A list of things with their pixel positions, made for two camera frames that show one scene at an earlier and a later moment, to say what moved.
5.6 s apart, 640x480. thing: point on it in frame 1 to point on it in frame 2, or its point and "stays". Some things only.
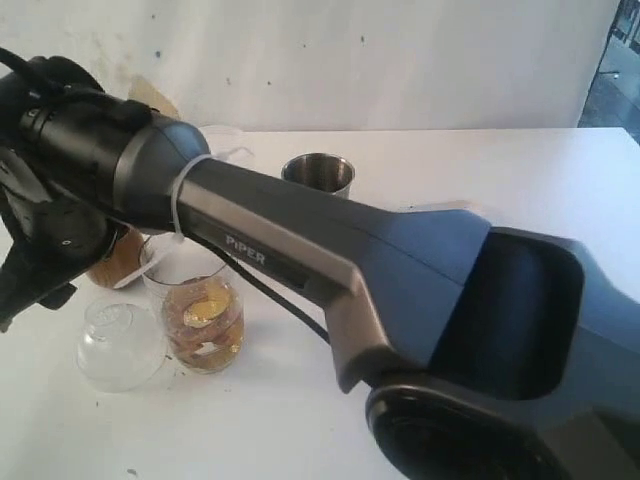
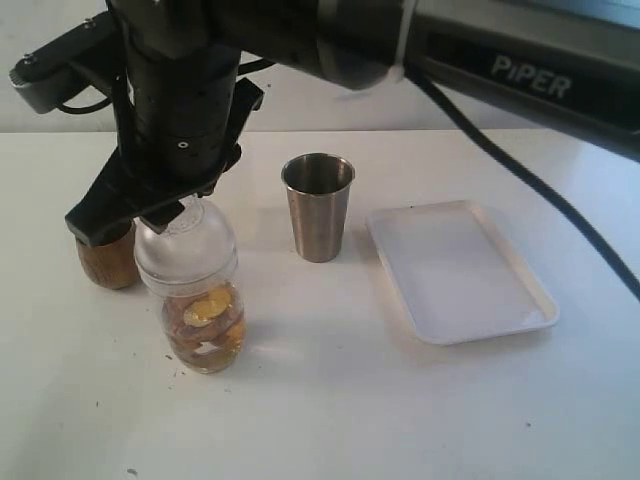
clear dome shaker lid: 120,346 to 195,252
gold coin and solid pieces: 204,322 stays
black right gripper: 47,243 to 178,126
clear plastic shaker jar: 204,313 stays
